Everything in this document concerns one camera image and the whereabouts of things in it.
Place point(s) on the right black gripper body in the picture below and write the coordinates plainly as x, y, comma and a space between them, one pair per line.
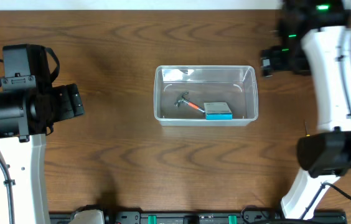
267, 62

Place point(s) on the small claw hammer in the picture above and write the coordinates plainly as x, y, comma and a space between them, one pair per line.
182, 100

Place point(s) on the black yellow screwdriver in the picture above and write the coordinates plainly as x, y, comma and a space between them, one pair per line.
306, 129

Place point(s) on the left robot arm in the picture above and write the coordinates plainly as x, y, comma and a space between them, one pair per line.
29, 107

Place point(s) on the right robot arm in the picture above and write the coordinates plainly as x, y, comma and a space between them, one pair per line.
315, 40

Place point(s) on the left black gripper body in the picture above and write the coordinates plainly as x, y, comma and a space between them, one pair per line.
70, 101

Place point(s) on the clear plastic container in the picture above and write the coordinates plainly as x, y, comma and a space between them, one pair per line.
234, 84

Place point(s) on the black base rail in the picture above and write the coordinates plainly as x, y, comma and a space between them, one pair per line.
248, 215

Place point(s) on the blue white cardboard box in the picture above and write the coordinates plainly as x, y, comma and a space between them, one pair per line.
217, 111

